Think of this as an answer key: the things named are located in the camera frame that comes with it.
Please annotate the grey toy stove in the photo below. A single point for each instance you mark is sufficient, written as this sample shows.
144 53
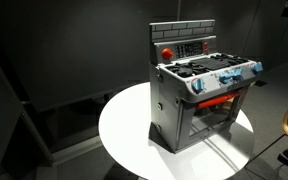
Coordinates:
166 110

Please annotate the blue stove knob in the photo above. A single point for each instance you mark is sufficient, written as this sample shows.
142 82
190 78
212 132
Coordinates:
224 78
257 67
197 85
238 74

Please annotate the small red button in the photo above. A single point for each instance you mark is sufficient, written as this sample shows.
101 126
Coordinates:
205 43
206 50

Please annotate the red round dial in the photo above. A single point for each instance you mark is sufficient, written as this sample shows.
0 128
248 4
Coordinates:
167 53

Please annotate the grey oven door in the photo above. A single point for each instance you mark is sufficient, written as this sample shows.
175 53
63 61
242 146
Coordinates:
184 133

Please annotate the small black floor object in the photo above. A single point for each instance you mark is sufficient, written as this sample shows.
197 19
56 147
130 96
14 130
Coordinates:
261 83

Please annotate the dark metal frame post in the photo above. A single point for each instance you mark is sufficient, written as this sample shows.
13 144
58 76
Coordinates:
24 113

